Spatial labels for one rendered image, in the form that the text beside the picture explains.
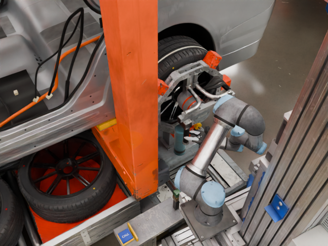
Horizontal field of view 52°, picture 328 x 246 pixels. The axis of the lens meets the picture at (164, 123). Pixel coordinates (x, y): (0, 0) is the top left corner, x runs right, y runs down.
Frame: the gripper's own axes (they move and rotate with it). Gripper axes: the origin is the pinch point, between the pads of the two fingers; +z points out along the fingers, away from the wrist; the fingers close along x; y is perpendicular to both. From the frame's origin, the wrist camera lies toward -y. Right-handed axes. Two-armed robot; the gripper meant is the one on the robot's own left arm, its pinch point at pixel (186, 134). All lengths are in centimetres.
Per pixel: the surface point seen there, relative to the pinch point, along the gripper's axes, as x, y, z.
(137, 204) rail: -27, 51, 27
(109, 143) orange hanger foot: -6, 15, 50
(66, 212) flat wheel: -49, 39, 68
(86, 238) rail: -56, 57, 55
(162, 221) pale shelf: -42, 38, 6
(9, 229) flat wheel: -67, 37, 97
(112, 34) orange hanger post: -31, -89, 29
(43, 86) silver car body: 26, 4, 109
